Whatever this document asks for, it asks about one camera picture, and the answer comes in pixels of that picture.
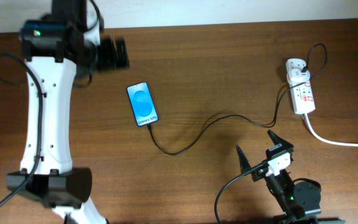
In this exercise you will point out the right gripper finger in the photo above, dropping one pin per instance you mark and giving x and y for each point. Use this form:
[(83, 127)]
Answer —
[(243, 161), (278, 141)]

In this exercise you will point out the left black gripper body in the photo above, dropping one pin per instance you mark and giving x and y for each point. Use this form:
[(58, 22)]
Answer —
[(106, 56)]

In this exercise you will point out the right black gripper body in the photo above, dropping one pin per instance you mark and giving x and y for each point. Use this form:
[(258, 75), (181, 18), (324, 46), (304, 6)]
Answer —
[(276, 185)]

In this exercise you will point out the blue Galaxy smartphone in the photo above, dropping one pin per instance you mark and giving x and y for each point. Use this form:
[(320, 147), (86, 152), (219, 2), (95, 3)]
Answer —
[(142, 104)]

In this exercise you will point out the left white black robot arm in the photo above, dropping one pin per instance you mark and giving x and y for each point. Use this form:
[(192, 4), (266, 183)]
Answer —
[(58, 48)]

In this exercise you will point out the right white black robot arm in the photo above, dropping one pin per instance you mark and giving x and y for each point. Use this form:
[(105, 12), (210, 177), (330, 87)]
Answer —
[(299, 199)]

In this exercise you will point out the white charger adapter plug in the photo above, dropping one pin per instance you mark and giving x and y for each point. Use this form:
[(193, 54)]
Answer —
[(295, 76)]

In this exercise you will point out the white power strip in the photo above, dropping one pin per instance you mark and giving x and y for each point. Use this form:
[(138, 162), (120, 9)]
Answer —
[(301, 93)]

